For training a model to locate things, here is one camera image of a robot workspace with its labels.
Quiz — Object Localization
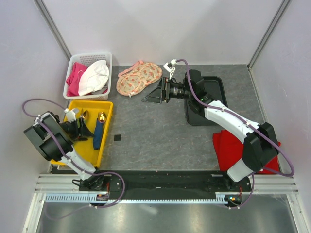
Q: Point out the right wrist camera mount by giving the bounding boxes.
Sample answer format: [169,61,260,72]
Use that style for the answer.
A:
[163,59,177,80]

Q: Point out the small black square marker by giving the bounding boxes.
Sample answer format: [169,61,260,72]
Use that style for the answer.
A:
[114,134,121,141]

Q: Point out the pink cloth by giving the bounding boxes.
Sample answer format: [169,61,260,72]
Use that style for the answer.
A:
[66,62,88,97]

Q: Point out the blue paper napkin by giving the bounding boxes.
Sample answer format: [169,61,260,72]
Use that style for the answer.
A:
[93,119,104,150]

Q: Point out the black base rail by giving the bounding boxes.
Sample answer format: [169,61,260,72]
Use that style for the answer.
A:
[72,170,251,194]

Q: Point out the red folded cloth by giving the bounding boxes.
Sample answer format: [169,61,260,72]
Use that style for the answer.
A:
[212,130,280,174]

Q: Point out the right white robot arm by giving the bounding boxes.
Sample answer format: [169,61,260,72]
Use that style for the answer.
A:
[142,69,278,191]

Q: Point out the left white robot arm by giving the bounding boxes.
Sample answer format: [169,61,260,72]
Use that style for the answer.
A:
[24,111,108,191]

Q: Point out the white toothed cable duct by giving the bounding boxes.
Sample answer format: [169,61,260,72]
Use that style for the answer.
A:
[45,193,232,204]

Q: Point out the black plastic tray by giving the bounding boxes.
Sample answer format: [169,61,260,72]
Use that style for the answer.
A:
[184,76,228,126]

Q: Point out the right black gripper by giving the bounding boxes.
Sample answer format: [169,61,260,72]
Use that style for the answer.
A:
[142,77,193,104]

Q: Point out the green handled tool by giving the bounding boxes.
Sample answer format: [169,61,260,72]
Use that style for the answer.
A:
[80,110,89,121]

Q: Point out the white cloth cap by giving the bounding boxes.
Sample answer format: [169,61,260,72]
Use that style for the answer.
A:
[78,60,109,96]

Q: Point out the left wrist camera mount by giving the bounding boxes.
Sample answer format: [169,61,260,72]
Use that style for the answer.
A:
[64,108,79,123]

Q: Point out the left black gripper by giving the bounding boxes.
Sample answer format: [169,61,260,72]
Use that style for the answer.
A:
[59,118,94,143]

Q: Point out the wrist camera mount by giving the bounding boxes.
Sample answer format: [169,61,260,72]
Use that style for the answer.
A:
[163,59,177,80]
[64,108,79,123]

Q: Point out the white perforated basket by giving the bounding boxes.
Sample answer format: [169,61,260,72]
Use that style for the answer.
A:
[63,52,112,101]

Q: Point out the patterned peach oven mitt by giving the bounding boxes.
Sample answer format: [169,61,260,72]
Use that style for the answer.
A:
[116,60,163,98]

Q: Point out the iridescent gold spoon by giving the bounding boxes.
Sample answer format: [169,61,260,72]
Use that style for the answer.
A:
[98,112,106,123]

